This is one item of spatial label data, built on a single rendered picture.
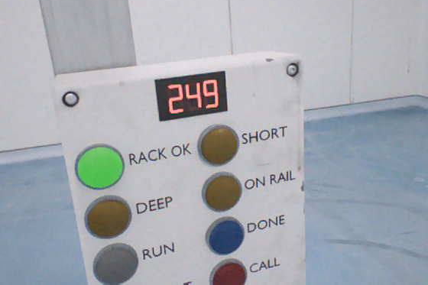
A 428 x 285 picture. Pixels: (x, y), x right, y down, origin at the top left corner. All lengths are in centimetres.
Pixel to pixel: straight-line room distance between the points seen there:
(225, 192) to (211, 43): 345
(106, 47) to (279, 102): 13
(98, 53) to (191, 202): 13
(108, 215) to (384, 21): 421
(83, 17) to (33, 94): 344
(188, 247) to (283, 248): 8
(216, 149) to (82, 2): 14
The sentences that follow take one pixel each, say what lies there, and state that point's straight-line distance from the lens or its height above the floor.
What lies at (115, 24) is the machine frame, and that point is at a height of 116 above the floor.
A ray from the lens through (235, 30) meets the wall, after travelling 378.
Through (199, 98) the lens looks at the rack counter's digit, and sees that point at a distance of 28.
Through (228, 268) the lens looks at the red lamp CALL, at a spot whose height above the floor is 98.
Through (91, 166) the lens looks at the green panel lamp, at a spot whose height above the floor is 108.
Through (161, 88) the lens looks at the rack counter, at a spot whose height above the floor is 112.
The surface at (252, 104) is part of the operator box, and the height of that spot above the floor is 110.
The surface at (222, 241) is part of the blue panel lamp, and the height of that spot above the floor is 100.
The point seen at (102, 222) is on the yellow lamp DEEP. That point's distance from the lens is 29.
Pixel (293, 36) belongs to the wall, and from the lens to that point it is 397.
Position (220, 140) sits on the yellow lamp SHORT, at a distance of 28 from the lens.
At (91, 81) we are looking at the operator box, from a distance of 27.
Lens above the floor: 117
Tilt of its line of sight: 17 degrees down
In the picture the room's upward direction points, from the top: 4 degrees counter-clockwise
